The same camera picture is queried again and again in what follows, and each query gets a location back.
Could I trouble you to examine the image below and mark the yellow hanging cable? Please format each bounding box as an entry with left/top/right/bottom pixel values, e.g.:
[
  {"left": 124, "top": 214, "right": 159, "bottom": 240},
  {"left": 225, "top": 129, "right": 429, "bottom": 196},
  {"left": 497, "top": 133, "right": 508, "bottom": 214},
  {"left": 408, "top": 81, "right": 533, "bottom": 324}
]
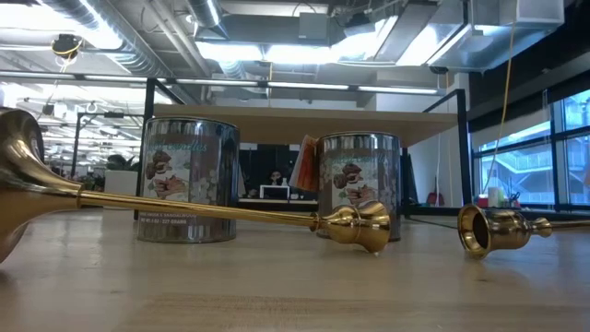
[{"left": 480, "top": 0, "right": 518, "bottom": 196}]

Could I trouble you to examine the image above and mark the silver spiral ceiling duct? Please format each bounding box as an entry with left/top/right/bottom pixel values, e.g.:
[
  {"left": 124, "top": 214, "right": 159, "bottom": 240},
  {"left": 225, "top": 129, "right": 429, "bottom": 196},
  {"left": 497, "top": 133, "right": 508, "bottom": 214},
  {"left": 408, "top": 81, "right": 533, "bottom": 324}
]
[
  {"left": 185, "top": 0, "right": 228, "bottom": 30},
  {"left": 39, "top": 0, "right": 179, "bottom": 78}
]

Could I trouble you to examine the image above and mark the white box monitor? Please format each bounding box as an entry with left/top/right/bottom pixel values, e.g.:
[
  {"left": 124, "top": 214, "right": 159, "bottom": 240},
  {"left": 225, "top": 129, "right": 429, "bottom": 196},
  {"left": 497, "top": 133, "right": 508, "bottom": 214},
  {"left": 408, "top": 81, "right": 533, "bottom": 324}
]
[{"left": 259, "top": 184, "right": 290, "bottom": 200}]

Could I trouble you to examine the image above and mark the small plant in white pot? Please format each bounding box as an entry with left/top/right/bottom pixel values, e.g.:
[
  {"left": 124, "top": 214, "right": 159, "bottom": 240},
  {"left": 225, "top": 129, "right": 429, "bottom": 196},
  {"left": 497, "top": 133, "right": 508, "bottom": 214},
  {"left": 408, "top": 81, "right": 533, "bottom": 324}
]
[{"left": 103, "top": 154, "right": 140, "bottom": 211}]

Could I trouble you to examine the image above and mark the orange book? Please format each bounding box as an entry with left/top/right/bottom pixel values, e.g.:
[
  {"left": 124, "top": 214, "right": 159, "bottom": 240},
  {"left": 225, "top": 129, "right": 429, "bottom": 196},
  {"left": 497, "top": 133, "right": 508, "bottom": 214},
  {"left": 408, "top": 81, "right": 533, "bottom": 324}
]
[{"left": 289, "top": 134, "right": 320, "bottom": 194}]

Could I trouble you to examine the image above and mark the black round ceiling device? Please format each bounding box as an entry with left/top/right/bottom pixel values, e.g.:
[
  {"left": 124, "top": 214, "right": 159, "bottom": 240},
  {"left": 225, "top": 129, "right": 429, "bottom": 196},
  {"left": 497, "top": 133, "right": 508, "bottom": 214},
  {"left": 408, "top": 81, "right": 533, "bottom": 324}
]
[{"left": 50, "top": 32, "right": 85, "bottom": 61}]

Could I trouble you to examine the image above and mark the grey ceiling box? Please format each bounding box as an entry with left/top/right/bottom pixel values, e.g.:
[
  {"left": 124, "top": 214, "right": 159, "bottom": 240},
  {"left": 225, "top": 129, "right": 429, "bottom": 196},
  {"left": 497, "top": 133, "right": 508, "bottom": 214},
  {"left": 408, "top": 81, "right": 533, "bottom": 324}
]
[{"left": 298, "top": 12, "right": 330, "bottom": 41}]

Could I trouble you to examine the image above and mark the wooden shelf with black legs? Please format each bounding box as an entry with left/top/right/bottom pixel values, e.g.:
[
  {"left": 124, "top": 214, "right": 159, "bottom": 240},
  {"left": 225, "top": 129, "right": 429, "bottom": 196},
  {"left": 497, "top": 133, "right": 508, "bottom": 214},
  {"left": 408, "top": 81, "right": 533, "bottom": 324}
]
[{"left": 132, "top": 77, "right": 475, "bottom": 231}]

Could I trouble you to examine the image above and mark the white bottle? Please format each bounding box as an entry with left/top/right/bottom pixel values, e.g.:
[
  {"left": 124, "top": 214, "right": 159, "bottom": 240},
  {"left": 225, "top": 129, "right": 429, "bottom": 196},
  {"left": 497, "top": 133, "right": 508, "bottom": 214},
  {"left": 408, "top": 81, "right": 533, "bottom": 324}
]
[{"left": 487, "top": 185, "right": 505, "bottom": 209}]

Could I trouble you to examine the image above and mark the brass candlestick holder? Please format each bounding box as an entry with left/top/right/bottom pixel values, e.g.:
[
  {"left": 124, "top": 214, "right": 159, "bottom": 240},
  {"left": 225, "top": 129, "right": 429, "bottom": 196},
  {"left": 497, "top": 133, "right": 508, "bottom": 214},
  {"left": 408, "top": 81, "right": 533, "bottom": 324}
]
[
  {"left": 457, "top": 203, "right": 590, "bottom": 260},
  {"left": 0, "top": 106, "right": 393, "bottom": 265}
]

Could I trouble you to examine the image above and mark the red floor object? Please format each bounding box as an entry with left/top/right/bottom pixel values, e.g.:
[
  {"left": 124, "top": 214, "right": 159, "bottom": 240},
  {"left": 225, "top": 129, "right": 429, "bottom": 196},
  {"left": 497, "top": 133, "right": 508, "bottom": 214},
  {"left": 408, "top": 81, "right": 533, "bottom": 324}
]
[{"left": 424, "top": 190, "right": 446, "bottom": 208}]

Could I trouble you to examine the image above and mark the silver rectangular ceiling duct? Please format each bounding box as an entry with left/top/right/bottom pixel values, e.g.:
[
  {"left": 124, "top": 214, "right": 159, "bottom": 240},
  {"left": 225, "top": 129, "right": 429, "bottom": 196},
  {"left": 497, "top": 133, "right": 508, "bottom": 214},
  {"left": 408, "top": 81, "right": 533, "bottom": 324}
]
[
  {"left": 331, "top": 0, "right": 439, "bottom": 65},
  {"left": 426, "top": 0, "right": 566, "bottom": 74}
]

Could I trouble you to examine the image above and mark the dark framed window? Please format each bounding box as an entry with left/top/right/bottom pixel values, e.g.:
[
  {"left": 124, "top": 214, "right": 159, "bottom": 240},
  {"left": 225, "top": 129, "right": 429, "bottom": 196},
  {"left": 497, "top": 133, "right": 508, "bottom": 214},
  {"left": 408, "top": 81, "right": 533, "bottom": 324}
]
[{"left": 469, "top": 87, "right": 590, "bottom": 208}]

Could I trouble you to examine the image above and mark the black partition panel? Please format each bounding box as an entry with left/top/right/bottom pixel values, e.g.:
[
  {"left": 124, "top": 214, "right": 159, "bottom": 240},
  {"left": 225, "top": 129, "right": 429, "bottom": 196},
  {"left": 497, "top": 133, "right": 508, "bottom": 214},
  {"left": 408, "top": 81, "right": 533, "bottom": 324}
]
[{"left": 238, "top": 143, "right": 319, "bottom": 202}]

